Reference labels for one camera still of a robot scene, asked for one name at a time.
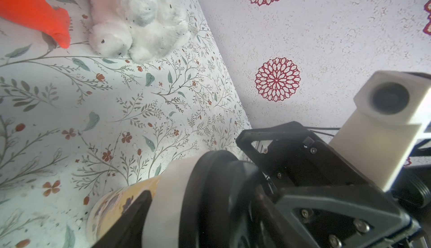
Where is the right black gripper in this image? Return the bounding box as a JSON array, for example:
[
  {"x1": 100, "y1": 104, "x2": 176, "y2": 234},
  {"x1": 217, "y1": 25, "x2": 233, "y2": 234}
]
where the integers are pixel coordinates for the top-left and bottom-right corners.
[{"x1": 236, "y1": 121, "x2": 431, "y2": 248}]

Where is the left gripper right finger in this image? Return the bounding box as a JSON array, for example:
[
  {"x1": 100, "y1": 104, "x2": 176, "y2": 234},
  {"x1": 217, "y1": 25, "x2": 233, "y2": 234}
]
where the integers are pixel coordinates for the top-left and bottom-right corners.
[{"x1": 253, "y1": 185, "x2": 303, "y2": 248}]

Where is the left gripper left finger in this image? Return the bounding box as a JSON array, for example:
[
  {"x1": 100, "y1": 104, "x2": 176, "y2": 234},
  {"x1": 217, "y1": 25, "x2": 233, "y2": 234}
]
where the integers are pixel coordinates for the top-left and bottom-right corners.
[{"x1": 92, "y1": 190, "x2": 152, "y2": 248}]

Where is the black cup lid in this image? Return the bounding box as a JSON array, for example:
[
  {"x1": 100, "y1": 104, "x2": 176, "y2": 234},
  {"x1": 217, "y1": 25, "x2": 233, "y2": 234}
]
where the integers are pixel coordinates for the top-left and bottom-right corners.
[{"x1": 178, "y1": 150, "x2": 265, "y2": 248}]

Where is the white grey plush rabbit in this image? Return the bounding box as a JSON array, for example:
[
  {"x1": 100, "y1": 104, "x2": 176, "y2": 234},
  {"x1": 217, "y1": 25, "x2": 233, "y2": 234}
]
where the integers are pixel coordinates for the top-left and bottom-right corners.
[{"x1": 89, "y1": 0, "x2": 190, "y2": 64}]

